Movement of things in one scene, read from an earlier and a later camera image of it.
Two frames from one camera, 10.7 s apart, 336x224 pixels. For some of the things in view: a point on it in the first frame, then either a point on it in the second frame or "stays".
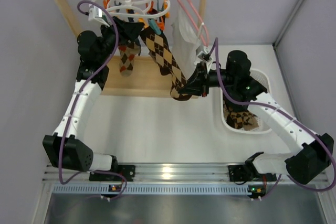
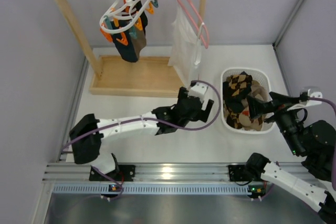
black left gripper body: (115, 33) → (193, 104)
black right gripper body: (202, 80) → (274, 107)
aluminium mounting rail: (162, 172) stays
